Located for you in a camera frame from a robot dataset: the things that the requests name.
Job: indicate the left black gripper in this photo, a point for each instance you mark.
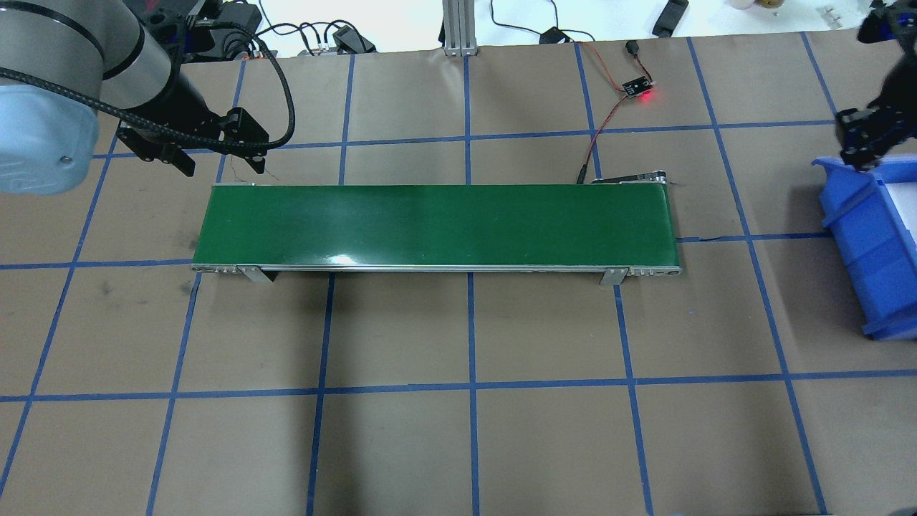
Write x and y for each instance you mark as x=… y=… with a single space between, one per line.
x=185 y=98

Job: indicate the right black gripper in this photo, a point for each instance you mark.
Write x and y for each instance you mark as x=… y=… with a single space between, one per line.
x=900 y=86

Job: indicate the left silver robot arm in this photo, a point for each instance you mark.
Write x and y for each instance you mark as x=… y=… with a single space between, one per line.
x=62 y=59

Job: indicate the blue plastic bin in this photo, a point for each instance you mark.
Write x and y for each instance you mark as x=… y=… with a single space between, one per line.
x=871 y=216

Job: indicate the small sensor board red LED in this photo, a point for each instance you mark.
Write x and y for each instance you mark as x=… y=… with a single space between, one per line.
x=640 y=89

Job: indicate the green conveyor belt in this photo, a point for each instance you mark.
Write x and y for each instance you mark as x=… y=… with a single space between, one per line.
x=615 y=229

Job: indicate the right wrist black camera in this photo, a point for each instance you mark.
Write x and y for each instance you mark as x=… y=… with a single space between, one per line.
x=890 y=20

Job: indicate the aluminium frame post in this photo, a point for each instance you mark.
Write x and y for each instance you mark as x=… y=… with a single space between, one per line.
x=458 y=29

